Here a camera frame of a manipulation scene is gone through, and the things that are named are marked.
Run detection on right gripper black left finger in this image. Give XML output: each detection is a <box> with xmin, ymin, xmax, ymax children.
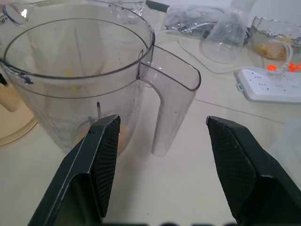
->
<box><xmin>27</xmin><ymin>114</ymin><xmax>121</xmax><ymax>226</ymax></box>

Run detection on empty clear plastic bag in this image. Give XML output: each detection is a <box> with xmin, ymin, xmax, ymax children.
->
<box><xmin>112</xmin><ymin>0</ymin><xmax>151</xmax><ymax>22</ymax></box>

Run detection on white power strip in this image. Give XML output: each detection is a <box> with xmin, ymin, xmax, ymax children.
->
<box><xmin>234</xmin><ymin>68</ymin><xmax>301</xmax><ymax>103</ymax></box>

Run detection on clear plastic cone cup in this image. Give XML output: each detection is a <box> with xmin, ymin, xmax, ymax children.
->
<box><xmin>199</xmin><ymin>8</ymin><xmax>248</xmax><ymax>65</ymax></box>

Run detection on bag of nuts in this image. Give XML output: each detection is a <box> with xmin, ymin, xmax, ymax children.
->
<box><xmin>250</xmin><ymin>16</ymin><xmax>301</xmax><ymax>61</ymax></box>

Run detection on plastic bag with dark cables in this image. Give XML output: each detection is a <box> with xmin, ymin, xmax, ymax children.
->
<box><xmin>164</xmin><ymin>5</ymin><xmax>227</xmax><ymax>36</ymax></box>

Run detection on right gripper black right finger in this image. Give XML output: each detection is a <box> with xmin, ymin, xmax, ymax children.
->
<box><xmin>205</xmin><ymin>115</ymin><xmax>301</xmax><ymax>226</ymax></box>

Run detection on cream blender lid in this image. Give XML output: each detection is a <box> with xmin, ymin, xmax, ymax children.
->
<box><xmin>0</xmin><ymin>103</ymin><xmax>39</xmax><ymax>147</ymax></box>

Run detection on cream blender base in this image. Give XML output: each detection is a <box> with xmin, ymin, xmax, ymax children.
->
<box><xmin>0</xmin><ymin>81</ymin><xmax>22</xmax><ymax>113</ymax></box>

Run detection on orange plastic clips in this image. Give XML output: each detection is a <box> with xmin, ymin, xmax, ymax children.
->
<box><xmin>266</xmin><ymin>62</ymin><xmax>301</xmax><ymax>74</ymax></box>

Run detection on clear blender jar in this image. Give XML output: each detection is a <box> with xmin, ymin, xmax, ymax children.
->
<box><xmin>0</xmin><ymin>0</ymin><xmax>202</xmax><ymax>157</ymax></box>

